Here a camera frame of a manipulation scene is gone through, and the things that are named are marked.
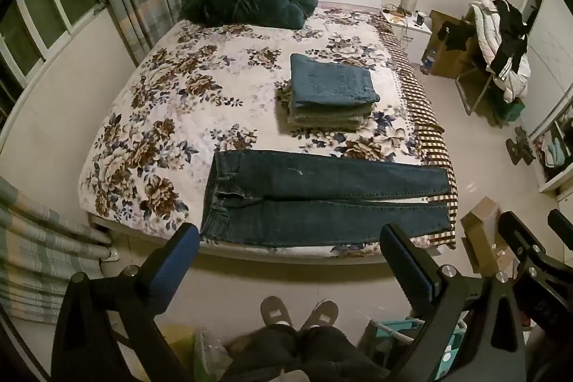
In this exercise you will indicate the metal folding chair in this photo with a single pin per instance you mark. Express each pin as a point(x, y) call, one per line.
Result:
point(472, 89)

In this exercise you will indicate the bed with floral sheet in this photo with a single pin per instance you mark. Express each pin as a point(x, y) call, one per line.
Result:
point(179, 95)

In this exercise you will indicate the large brown cardboard box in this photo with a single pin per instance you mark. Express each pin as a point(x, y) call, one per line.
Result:
point(450, 60)

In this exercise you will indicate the white wardrobe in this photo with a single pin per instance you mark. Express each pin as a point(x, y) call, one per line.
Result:
point(548, 51)

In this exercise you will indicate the small open cardboard box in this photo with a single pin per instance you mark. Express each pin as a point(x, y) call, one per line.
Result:
point(481, 225)

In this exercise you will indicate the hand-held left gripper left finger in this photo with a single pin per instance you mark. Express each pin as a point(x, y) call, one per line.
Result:
point(172, 270)

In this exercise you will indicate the dark cup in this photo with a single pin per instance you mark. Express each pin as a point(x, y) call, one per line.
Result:
point(420, 19)

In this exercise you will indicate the black striped clothes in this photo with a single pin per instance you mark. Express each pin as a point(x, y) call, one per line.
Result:
point(510, 28)

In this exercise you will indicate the person's right grey slipper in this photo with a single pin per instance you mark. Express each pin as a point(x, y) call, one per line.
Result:
point(320, 315)

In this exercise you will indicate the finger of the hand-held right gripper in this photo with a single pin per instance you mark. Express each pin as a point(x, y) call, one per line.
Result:
point(515, 232)
point(562, 223)

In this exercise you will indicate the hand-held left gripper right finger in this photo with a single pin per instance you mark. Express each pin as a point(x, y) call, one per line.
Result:
point(405, 270)

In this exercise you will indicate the clear water bottle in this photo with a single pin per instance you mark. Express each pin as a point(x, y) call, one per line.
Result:
point(428, 64)

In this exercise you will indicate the black garment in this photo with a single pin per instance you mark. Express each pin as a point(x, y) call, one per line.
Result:
point(454, 35)

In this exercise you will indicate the person's legs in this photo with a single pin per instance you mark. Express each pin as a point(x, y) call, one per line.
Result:
point(309, 353)

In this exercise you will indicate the green bin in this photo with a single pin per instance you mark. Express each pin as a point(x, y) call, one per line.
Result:
point(516, 111)

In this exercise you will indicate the teal rack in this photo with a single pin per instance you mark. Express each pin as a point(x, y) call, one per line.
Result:
point(403, 335)

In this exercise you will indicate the chair with piled clothes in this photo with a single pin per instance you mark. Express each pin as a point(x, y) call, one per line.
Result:
point(485, 33)

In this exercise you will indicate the brown checkered bed sheet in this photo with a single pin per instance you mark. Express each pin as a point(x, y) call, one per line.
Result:
point(418, 104)

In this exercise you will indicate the dark floor slippers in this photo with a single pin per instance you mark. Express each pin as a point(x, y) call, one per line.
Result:
point(520, 147)

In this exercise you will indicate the cream table lamp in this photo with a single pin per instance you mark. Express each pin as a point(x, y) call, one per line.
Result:
point(408, 0)

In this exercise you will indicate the teal clothes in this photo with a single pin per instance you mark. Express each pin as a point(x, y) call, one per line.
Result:
point(553, 151)

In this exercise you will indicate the white framed window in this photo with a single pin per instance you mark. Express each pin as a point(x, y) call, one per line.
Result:
point(40, 19)

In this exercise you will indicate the yellow green bag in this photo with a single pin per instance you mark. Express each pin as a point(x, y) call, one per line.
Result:
point(197, 353)

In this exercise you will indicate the person's left grey slipper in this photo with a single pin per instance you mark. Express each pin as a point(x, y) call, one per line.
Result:
point(276, 312)

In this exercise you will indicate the white nightstand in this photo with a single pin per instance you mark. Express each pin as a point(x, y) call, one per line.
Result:
point(414, 37)

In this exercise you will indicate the dark blue jeans pants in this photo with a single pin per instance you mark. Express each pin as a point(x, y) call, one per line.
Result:
point(313, 203)

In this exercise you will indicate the person's grey slipper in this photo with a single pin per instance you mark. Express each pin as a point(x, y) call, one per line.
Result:
point(320, 315)
point(276, 312)

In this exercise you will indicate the plaid green curtain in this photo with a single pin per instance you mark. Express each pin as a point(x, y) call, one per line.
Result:
point(40, 247)

